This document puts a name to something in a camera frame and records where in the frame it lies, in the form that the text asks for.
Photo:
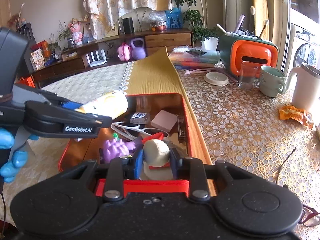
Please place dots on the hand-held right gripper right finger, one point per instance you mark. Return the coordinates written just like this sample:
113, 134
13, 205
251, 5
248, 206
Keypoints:
174, 165

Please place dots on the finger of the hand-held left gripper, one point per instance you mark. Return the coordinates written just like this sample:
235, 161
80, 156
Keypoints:
71, 105
82, 118

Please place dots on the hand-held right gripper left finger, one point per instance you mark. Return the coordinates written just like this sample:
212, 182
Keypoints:
139, 165

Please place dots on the cream round ball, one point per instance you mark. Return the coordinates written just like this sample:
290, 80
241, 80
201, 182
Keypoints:
156, 152

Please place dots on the purple spiky massage roller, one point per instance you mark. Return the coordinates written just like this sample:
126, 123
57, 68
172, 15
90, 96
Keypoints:
115, 151

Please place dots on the white bottle yellow label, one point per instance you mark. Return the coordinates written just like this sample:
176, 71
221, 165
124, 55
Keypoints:
107, 105

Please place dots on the red snack packet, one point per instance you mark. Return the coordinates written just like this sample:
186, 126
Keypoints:
155, 137

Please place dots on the white sunglasses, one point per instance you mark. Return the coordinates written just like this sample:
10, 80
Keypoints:
147, 131

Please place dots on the silver nail clipper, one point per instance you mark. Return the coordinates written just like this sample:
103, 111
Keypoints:
181, 130

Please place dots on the pink rectangular block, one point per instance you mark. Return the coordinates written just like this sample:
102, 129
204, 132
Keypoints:
163, 120

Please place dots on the red tin box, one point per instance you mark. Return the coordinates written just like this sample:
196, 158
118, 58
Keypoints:
190, 120

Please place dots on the person's left hand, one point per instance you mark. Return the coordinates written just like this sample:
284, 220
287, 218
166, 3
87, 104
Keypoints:
6, 137

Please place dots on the printed snack box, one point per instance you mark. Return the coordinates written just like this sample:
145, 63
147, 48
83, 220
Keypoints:
37, 60

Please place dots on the quilted beige mat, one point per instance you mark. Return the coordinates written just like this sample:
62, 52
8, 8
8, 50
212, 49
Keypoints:
82, 80

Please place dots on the orange carton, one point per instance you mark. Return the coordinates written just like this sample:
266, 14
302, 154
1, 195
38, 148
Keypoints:
44, 48

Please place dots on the small cardboard box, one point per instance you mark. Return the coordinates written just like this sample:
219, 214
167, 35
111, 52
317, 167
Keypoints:
69, 55

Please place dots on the white router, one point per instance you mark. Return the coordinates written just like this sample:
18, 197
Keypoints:
97, 61

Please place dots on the small potted plant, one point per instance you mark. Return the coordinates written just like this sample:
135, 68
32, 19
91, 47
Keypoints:
66, 35

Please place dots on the pink doll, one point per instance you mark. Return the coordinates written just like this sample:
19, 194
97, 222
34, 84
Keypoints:
76, 31

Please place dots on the pink toy suitcase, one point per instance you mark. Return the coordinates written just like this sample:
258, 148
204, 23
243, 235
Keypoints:
124, 52

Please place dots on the yellow table runner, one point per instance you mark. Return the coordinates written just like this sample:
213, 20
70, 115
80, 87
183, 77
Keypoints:
155, 75

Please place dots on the purple kettlebell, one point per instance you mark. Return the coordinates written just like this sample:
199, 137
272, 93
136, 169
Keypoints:
138, 51

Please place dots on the white round lid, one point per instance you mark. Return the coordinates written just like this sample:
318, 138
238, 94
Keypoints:
216, 78

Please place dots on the pink plastic spoon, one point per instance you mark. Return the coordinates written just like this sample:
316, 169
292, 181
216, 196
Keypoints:
195, 71

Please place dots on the black cylinder speaker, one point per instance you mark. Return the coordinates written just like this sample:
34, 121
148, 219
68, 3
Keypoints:
128, 25

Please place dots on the stack of plastic boxes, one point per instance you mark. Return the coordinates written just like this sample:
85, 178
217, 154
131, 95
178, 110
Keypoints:
200, 60

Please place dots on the wooden television cabinet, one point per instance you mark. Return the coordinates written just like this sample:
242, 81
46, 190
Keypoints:
165, 40

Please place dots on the clear drinking glass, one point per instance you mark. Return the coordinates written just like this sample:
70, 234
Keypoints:
248, 77

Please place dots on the dark bag on books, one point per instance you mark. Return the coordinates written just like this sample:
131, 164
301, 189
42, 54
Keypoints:
196, 52

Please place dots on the plastic bag of fruit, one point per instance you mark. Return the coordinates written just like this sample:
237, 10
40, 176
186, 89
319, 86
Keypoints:
158, 21

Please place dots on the pale green mug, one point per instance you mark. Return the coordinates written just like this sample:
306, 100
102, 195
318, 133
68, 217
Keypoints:
271, 83

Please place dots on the orange snack wrapper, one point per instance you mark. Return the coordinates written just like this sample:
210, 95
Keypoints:
295, 116

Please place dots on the blue photo box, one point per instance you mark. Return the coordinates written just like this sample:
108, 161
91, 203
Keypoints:
173, 17

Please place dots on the green and orange storage box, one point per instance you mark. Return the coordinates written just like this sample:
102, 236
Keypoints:
252, 52

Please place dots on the white jug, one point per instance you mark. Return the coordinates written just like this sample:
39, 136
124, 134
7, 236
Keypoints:
306, 90

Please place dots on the white standing air conditioner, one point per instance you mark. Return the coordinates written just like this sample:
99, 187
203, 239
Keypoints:
237, 5

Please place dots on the washing machine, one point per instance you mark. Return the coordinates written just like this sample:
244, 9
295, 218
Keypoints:
306, 47

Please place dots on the yellow curtain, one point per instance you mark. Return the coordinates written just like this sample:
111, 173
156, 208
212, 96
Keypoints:
260, 7

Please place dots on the brown frame eyeglasses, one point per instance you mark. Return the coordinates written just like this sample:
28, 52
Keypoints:
308, 216

